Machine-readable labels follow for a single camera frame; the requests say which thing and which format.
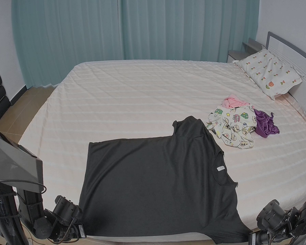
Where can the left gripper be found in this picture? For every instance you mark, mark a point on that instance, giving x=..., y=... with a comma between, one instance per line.
x=74, y=231

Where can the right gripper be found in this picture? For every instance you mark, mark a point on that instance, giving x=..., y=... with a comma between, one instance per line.
x=262, y=240

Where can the black T-shirt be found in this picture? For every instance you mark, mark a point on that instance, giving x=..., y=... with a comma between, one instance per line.
x=155, y=182

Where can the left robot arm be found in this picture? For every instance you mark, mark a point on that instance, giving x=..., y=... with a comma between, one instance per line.
x=12, y=162

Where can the bed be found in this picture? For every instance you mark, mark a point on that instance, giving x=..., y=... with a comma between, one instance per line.
x=142, y=98

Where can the white printed garment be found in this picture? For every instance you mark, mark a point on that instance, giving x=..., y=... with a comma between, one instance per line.
x=234, y=129

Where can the purple garment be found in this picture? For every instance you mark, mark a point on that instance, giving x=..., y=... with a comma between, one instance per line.
x=265, y=125

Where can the pink garment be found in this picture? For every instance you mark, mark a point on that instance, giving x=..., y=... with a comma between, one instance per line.
x=232, y=101

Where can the white printed pillow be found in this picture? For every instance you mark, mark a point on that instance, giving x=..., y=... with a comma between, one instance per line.
x=267, y=70

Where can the grey white bedside table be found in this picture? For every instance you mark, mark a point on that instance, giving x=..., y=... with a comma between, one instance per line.
x=236, y=56

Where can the blue-green curtain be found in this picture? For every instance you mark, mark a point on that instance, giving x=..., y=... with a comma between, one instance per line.
x=66, y=34
x=188, y=22

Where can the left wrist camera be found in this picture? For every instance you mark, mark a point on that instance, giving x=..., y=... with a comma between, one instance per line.
x=65, y=209

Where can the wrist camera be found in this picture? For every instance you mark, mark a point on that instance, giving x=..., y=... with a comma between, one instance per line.
x=65, y=209
x=271, y=214

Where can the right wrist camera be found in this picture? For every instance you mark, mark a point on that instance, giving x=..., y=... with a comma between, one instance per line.
x=271, y=214

